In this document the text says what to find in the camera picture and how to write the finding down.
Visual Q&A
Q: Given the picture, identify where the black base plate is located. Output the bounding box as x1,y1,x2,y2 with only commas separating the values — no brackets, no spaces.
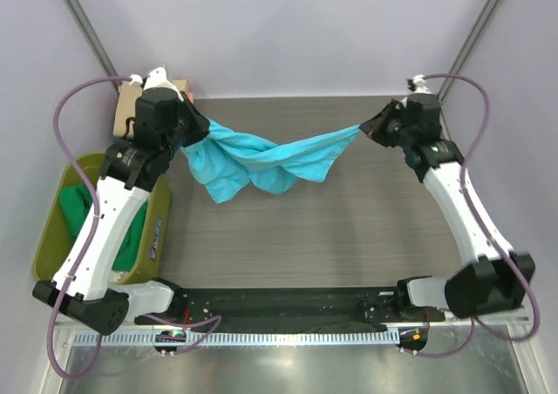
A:
159,287,446,323

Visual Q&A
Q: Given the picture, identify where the olive green plastic bin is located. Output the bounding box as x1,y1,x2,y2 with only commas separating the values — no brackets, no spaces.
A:
33,166,171,284

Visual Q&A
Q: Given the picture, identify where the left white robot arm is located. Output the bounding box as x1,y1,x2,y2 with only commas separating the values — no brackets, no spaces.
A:
32,86,209,336

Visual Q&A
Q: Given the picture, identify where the right aluminium corner post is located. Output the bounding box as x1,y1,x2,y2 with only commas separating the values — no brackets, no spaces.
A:
449,0,504,75

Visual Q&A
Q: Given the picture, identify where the aluminium corner post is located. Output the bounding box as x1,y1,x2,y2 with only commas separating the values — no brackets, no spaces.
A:
62,0,117,76
449,0,504,75

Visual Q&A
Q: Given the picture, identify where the light blue t shirt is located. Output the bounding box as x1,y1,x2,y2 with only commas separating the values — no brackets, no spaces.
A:
181,120,360,204

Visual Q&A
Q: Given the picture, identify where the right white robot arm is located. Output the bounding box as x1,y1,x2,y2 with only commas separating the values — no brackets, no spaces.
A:
359,93,535,318

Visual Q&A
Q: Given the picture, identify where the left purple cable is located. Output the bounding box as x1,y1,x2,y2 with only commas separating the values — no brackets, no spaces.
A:
46,74,223,380

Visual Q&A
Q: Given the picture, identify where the green t shirt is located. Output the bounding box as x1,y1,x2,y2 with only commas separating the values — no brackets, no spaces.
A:
58,184,147,272

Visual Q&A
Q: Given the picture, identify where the left aluminium corner post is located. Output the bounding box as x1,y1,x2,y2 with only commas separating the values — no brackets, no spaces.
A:
62,0,117,76

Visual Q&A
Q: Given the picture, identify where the folded beige t shirt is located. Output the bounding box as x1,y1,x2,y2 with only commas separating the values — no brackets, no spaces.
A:
112,79,190,137

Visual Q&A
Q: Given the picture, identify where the white slotted cable duct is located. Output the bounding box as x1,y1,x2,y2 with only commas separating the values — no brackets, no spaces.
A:
71,329,400,347

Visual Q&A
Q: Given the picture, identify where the white t shirt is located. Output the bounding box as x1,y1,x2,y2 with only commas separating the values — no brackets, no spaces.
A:
109,270,129,282

